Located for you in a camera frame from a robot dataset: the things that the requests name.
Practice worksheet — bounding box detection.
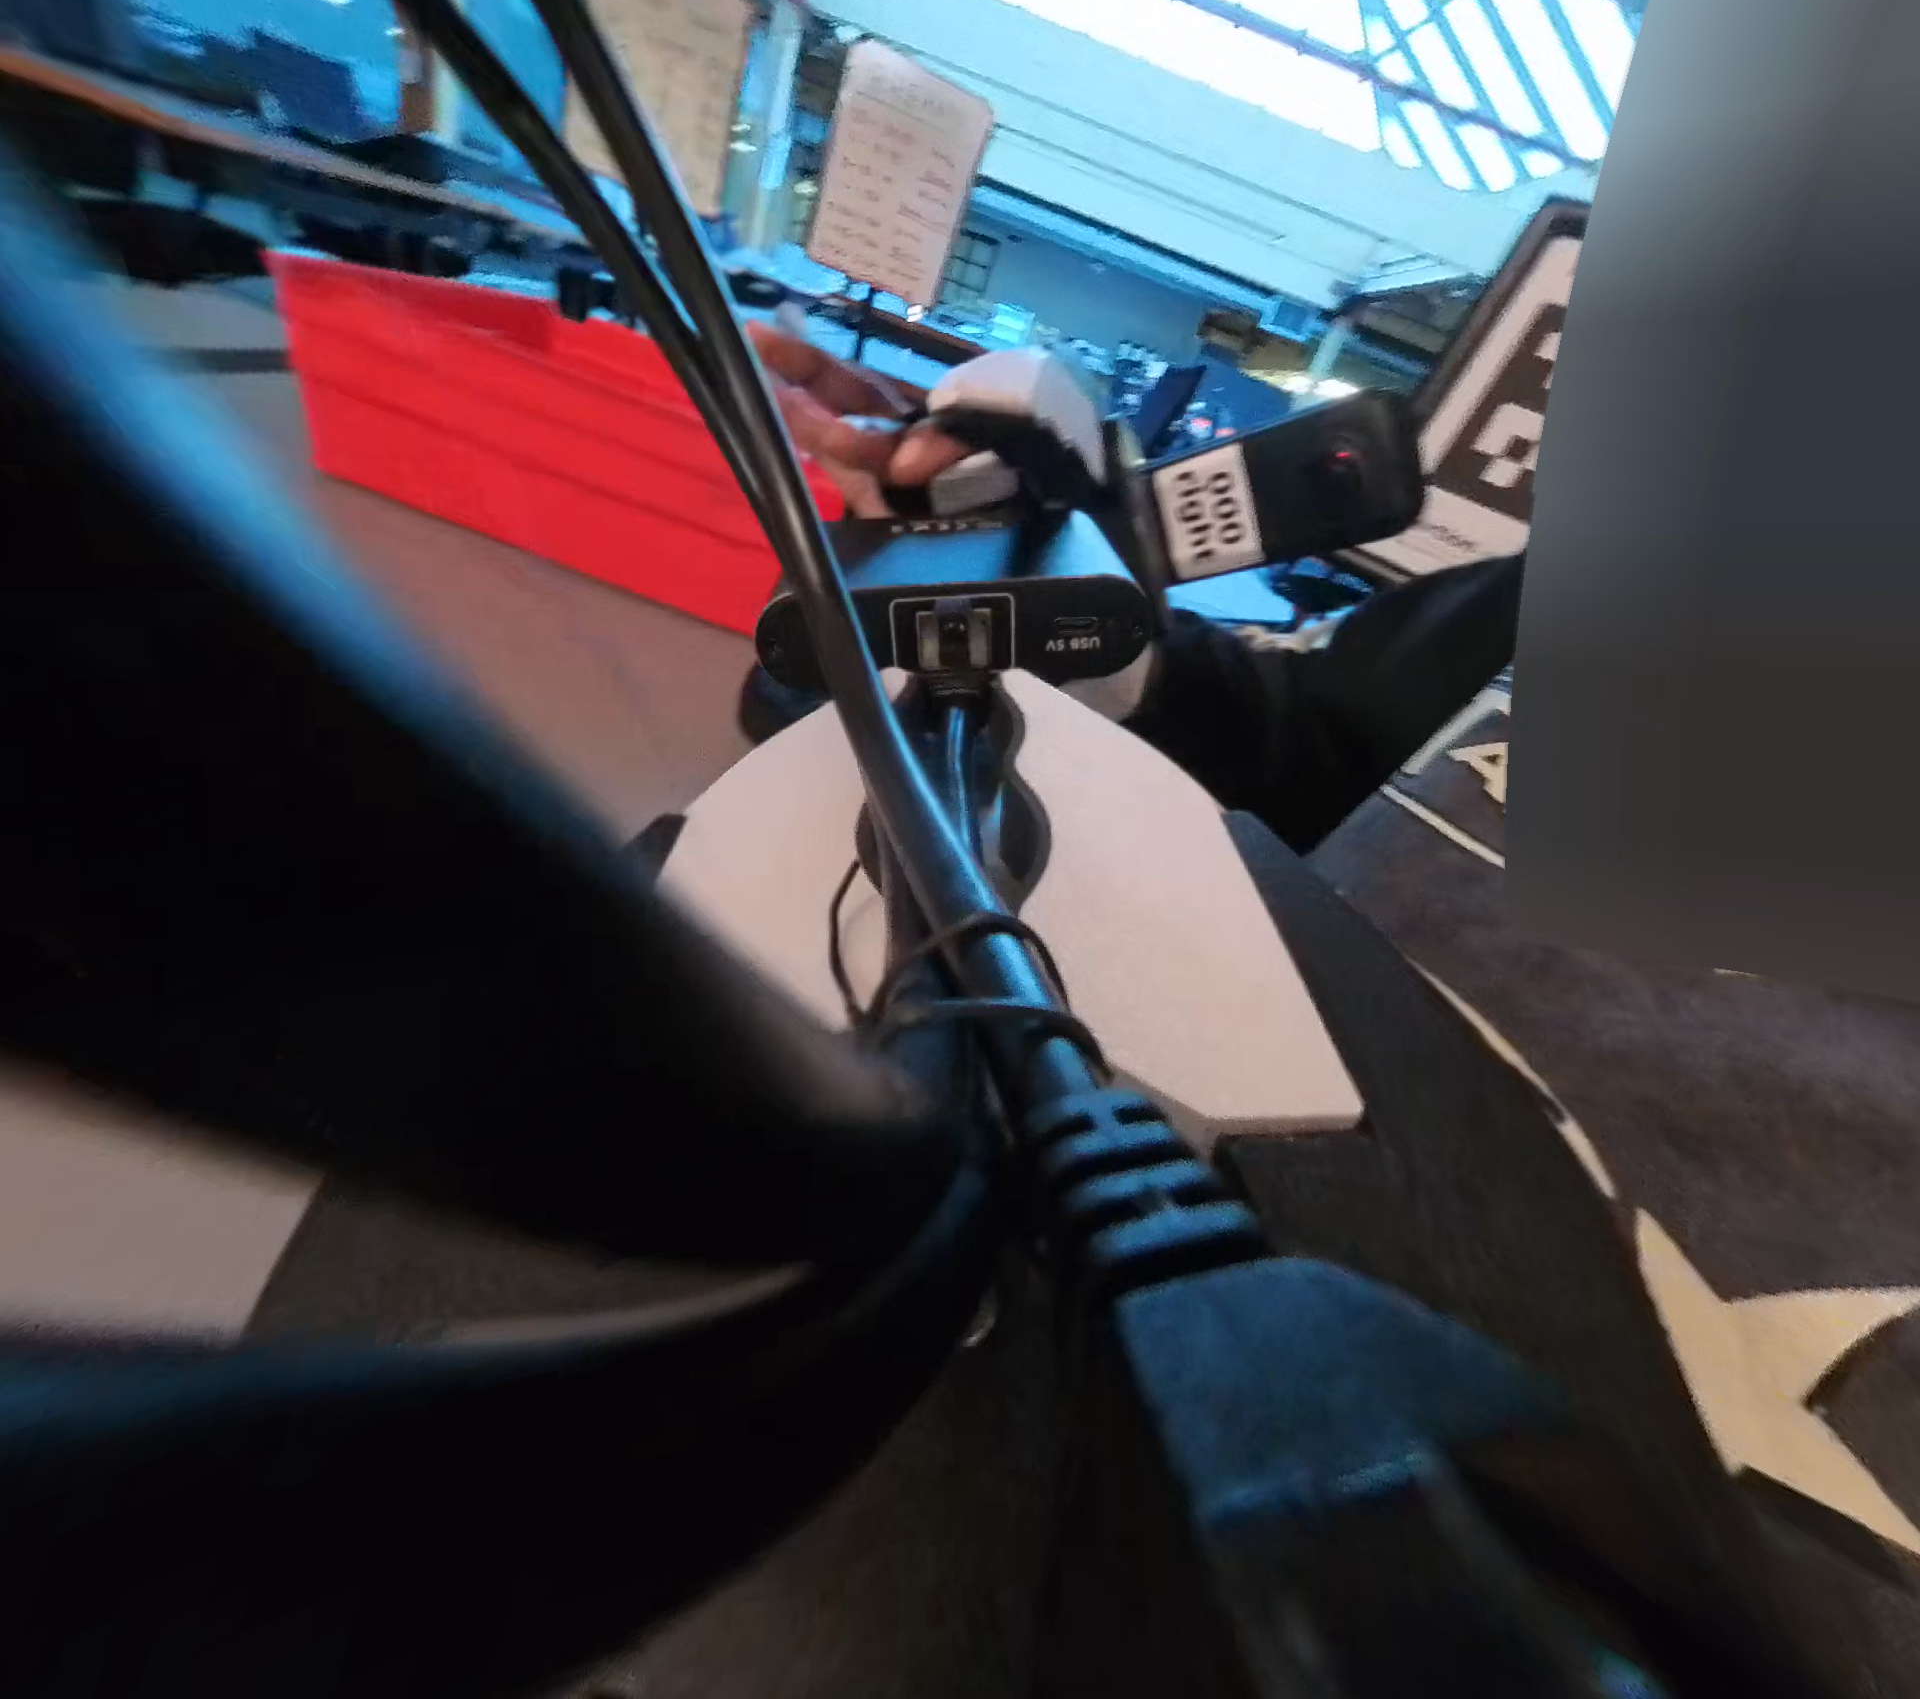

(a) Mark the person's black printed shirt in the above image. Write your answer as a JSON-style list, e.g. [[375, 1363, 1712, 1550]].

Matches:
[[1316, 672, 1920, 1699]]

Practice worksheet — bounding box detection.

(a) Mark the black ethernet switch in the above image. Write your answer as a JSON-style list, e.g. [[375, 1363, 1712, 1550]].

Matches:
[[753, 511, 1173, 703]]

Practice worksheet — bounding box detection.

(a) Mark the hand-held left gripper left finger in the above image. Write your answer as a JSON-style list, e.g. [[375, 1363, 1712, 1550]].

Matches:
[[657, 701, 905, 1035]]

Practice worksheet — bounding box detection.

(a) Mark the person's right forearm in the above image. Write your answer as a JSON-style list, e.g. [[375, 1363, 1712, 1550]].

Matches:
[[1126, 557, 1527, 852]]

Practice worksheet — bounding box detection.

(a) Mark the wooden office desk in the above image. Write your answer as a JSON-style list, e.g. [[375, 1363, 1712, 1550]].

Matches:
[[0, 41, 602, 291]]

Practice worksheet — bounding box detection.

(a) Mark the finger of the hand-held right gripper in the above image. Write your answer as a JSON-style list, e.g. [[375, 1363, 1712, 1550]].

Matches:
[[931, 453, 1029, 519], [925, 351, 1114, 468]]

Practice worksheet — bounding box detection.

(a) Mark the black ethernet cable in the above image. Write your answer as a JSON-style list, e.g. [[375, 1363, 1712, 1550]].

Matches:
[[0, 0, 1667, 1699]]

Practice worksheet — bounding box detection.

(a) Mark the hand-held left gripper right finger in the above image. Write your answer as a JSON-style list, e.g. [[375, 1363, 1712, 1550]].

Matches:
[[994, 677, 1368, 1134]]

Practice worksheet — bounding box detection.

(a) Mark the white fiducial marker card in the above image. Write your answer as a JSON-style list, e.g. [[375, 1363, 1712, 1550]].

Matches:
[[1332, 199, 1592, 586]]

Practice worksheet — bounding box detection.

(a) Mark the red plastic bin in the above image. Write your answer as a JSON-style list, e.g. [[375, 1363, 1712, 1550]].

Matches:
[[267, 249, 853, 641]]

